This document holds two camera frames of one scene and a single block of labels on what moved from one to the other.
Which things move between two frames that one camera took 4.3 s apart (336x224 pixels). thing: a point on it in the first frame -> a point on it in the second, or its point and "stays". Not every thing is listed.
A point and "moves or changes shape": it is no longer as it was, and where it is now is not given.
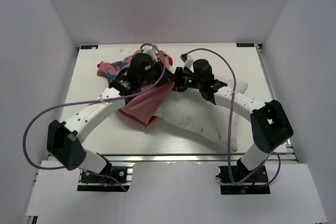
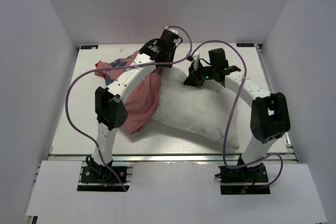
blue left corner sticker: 88,46 stays
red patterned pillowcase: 143,107 moves or changes shape
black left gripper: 167,78 -> 171,51
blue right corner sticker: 245,44 stays
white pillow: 191,108 moves or changes shape
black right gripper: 177,84 -> 193,80
